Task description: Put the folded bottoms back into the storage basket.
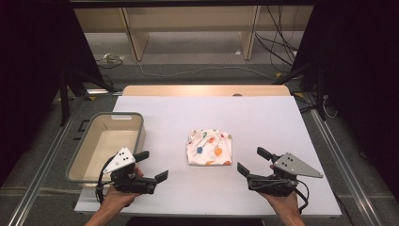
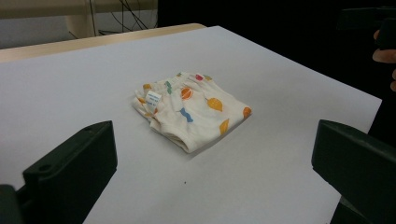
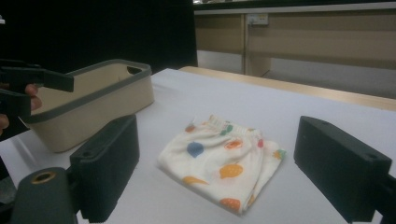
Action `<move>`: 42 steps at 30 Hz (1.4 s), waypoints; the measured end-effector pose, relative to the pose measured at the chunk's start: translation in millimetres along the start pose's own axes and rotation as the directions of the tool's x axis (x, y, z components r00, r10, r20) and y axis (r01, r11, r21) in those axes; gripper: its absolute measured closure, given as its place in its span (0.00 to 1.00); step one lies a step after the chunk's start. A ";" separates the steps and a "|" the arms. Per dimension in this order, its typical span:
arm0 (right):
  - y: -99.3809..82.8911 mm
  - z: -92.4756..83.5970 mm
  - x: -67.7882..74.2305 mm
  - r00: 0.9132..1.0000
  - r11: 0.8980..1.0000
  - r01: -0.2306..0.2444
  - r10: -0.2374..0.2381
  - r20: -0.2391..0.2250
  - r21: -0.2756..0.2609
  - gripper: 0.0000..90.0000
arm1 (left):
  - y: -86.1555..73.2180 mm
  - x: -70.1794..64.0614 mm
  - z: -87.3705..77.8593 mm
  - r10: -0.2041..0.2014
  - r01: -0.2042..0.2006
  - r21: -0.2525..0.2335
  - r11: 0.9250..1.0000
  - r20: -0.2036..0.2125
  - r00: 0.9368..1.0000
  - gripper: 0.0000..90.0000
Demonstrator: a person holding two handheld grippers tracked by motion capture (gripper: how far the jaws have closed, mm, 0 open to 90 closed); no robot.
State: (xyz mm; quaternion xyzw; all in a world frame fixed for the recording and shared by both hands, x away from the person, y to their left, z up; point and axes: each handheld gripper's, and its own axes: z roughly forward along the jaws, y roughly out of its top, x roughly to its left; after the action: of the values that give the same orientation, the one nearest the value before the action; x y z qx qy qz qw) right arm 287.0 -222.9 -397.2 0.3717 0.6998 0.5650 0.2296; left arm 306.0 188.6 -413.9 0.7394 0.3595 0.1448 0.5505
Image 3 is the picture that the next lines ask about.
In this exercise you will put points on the black curtain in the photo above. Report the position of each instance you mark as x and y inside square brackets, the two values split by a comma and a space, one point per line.
[109, 31]

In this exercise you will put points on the white wall socket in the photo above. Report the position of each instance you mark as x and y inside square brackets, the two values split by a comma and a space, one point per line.
[257, 19]

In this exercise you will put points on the white fruit print pants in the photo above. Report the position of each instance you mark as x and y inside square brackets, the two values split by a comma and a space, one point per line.
[218, 155]

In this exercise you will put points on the beige bin with grey rim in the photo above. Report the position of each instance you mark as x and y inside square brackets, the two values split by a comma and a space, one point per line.
[109, 102]

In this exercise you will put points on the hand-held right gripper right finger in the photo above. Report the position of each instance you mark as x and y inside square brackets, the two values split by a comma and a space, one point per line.
[339, 168]

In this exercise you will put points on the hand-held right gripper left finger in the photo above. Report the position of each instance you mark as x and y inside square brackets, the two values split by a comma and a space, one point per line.
[106, 161]

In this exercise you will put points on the light wooden desk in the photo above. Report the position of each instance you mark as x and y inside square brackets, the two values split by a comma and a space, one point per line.
[327, 40]

